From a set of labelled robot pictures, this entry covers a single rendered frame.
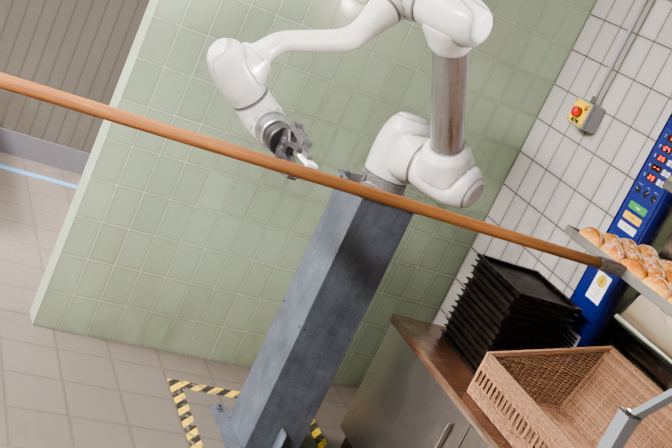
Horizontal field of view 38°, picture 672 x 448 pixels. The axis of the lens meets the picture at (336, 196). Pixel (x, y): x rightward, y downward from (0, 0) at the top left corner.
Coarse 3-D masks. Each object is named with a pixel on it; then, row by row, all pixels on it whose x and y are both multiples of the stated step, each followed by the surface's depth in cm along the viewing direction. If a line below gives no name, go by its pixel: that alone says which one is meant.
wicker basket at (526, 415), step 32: (512, 352) 307; (544, 352) 312; (576, 352) 317; (608, 352) 322; (480, 384) 308; (512, 384) 290; (544, 384) 318; (576, 384) 324; (608, 384) 316; (640, 384) 308; (512, 416) 287; (544, 416) 276; (576, 416) 320; (608, 416) 310
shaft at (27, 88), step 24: (0, 72) 187; (48, 96) 191; (72, 96) 194; (120, 120) 198; (144, 120) 201; (192, 144) 207; (216, 144) 208; (288, 168) 217; (360, 192) 226; (384, 192) 230; (432, 216) 237; (456, 216) 240; (528, 240) 251; (600, 264) 263
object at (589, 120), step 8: (576, 104) 363; (584, 104) 359; (592, 104) 356; (584, 112) 358; (592, 112) 356; (600, 112) 358; (568, 120) 365; (576, 120) 360; (584, 120) 357; (592, 120) 358; (600, 120) 359; (584, 128) 358; (592, 128) 359
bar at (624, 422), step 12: (660, 396) 241; (624, 408) 241; (636, 408) 240; (648, 408) 240; (660, 408) 241; (612, 420) 241; (624, 420) 238; (636, 420) 238; (612, 432) 240; (624, 432) 239; (600, 444) 242; (612, 444) 239; (624, 444) 240
